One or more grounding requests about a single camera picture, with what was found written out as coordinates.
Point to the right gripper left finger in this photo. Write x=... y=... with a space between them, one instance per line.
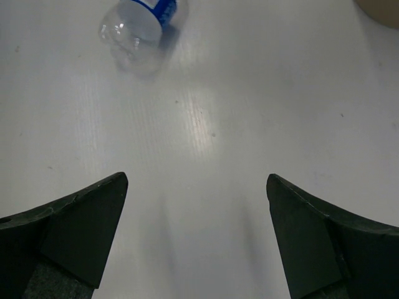
x=60 y=249

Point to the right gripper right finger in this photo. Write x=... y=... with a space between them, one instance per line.
x=328 y=252

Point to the brown cardboard cylinder bin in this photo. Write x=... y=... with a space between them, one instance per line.
x=384 y=12

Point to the blue label bottle front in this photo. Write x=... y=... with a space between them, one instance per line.
x=141 y=35

